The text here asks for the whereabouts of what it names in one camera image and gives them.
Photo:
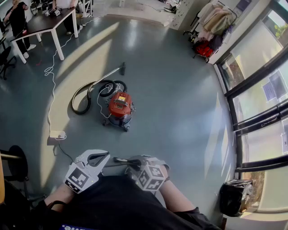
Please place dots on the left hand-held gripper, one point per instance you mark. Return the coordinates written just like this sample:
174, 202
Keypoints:
78, 177

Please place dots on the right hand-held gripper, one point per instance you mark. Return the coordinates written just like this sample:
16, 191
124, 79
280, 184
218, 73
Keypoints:
150, 177

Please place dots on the red vacuum cleaner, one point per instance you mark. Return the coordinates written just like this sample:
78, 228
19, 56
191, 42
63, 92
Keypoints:
119, 105

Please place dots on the person's right forearm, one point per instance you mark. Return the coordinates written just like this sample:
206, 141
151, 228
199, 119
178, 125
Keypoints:
177, 200

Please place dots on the person's left forearm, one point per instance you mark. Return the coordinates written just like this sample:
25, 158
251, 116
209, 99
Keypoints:
59, 195

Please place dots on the black bin bag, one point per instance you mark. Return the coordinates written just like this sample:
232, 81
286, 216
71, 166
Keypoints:
234, 197

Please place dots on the red bag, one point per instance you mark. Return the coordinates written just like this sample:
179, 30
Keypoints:
203, 49

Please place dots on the person's black shirt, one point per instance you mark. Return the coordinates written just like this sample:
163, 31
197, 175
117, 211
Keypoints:
121, 206

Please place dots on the white power strip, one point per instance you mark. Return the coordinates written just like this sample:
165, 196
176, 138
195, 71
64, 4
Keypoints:
55, 134

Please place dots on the black round stool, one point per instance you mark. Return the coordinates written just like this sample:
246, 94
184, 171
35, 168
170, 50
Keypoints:
18, 161

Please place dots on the yellow wooden panel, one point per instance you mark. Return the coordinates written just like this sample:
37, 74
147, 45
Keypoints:
1, 179

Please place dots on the metal wand with black nozzle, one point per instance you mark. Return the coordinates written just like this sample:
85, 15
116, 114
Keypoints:
122, 68

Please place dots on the black office chair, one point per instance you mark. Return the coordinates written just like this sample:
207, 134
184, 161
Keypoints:
6, 60

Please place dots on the black-framed glass doors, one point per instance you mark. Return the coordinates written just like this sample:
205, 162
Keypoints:
254, 81

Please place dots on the dark table with white legs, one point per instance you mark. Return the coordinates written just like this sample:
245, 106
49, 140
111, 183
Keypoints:
42, 22

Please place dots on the paper notice sheets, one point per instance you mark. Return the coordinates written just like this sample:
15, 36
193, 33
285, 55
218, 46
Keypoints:
284, 143

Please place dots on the small pale paper notice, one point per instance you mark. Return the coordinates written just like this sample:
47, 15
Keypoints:
268, 91

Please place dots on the white shelf rack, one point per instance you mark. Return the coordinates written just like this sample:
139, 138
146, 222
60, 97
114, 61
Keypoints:
86, 7

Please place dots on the grey locker cabinet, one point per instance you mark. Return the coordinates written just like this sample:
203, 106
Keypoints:
184, 15

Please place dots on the grey photo notice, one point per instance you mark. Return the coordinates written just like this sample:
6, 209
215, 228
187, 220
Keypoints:
279, 84

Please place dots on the clothes rack with garments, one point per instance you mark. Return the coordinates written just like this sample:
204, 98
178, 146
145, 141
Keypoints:
216, 20

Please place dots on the purple wall poster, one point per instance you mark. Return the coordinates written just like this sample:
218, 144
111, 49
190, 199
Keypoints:
243, 5

